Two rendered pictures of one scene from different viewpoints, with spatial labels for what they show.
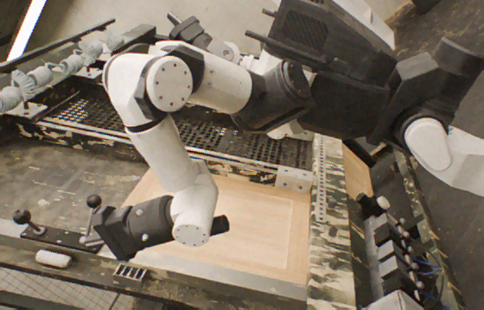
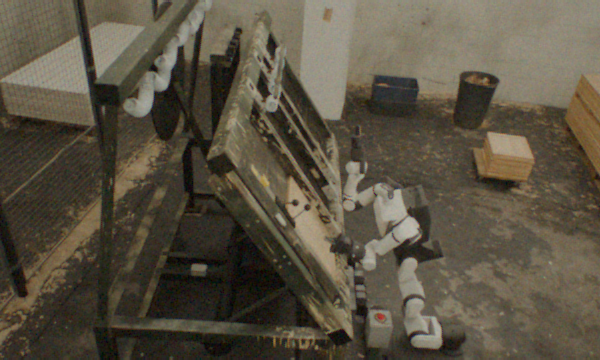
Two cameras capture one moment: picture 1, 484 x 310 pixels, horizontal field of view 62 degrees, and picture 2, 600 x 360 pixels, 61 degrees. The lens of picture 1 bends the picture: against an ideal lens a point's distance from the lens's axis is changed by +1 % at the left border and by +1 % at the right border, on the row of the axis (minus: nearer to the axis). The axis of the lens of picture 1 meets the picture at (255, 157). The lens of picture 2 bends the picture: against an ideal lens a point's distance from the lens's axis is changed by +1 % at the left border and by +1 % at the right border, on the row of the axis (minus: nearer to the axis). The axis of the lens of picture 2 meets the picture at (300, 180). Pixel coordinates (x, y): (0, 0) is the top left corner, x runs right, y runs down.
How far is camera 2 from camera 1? 227 cm
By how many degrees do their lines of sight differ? 33
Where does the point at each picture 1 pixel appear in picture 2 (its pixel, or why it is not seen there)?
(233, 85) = not seen: hidden behind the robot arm
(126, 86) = (407, 233)
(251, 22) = not seen: outside the picture
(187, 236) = (368, 266)
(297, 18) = (422, 212)
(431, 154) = (406, 270)
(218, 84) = not seen: hidden behind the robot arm
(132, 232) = (351, 251)
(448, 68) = (434, 252)
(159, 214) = (363, 253)
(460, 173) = (405, 281)
